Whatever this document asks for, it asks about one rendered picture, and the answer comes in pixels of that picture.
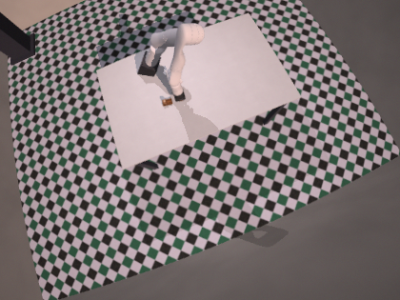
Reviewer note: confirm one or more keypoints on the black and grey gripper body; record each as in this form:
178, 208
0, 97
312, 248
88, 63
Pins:
179, 95

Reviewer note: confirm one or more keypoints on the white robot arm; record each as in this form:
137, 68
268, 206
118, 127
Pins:
186, 34

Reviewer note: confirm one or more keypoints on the brown wooden tray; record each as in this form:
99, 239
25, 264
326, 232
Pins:
169, 102

